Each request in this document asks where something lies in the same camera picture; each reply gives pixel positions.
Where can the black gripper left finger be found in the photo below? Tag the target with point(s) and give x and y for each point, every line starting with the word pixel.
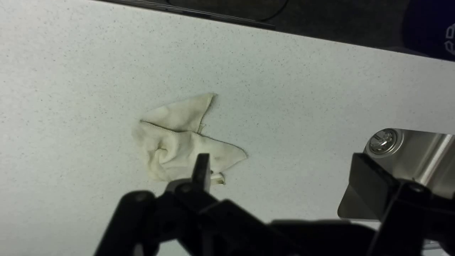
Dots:
pixel 146 221

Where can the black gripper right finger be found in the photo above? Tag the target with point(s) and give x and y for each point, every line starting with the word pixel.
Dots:
pixel 409 214

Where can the cream wiping cloth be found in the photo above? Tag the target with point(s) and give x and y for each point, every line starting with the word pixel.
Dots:
pixel 170 138

